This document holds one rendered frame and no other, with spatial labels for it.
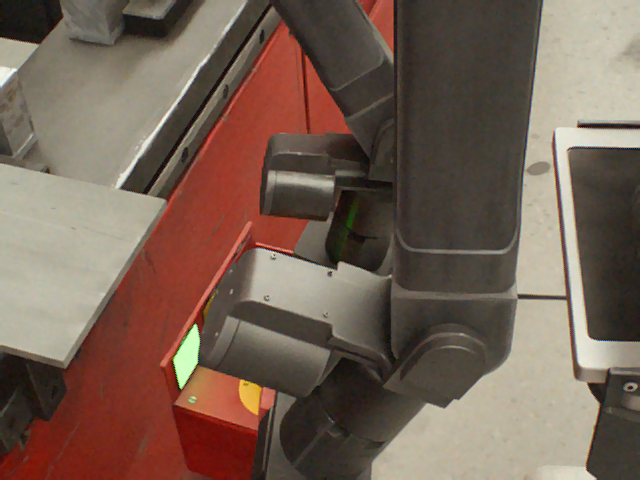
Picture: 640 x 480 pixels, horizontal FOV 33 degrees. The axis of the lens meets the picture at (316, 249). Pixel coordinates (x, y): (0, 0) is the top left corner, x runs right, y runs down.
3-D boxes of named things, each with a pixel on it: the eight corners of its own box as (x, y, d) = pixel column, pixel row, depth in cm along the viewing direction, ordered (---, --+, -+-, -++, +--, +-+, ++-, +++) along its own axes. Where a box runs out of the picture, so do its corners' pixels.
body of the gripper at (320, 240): (314, 216, 105) (328, 166, 99) (411, 258, 104) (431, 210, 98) (288, 263, 101) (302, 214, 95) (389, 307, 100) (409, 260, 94)
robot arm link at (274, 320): (503, 360, 50) (497, 227, 56) (272, 278, 47) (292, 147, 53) (386, 479, 58) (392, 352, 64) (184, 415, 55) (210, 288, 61)
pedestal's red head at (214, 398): (329, 519, 108) (320, 415, 95) (186, 471, 112) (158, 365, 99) (395, 368, 120) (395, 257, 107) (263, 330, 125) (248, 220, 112)
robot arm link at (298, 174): (424, 127, 86) (409, 82, 94) (281, 111, 85) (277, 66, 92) (394, 252, 93) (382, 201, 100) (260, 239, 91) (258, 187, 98)
